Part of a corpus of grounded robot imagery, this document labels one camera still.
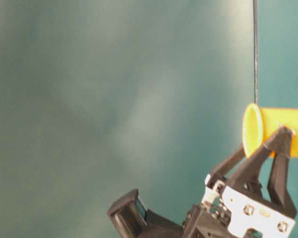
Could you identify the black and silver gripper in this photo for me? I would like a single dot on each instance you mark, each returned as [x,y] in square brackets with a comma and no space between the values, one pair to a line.
[234,212]

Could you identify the yellow plastic cup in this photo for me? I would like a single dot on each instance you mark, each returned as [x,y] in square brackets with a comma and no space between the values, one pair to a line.
[260,123]

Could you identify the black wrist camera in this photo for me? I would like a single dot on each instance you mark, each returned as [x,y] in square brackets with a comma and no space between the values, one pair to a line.
[132,219]

